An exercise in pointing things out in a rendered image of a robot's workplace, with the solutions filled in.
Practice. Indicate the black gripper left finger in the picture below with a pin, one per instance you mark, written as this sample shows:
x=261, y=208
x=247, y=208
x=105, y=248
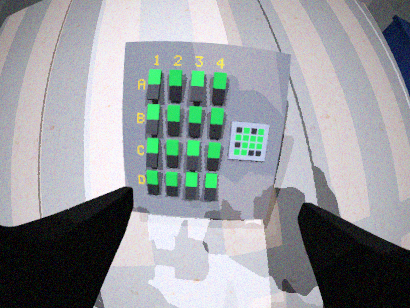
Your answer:
x=62, y=260

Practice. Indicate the grey switch panel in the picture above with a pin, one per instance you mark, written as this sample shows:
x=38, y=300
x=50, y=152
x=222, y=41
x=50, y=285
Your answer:
x=202, y=126

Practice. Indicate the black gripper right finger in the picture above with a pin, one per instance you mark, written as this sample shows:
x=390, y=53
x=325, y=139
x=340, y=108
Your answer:
x=353, y=268

